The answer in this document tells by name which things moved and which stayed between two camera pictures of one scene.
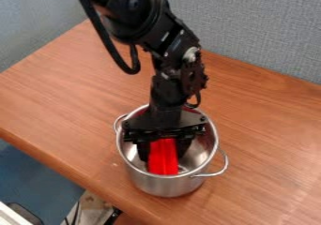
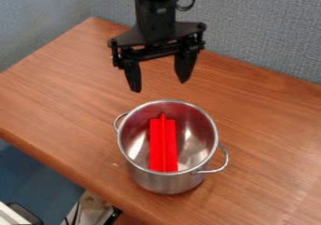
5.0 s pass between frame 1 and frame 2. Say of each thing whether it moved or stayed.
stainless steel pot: stayed
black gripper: moved
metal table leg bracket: stayed
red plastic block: stayed
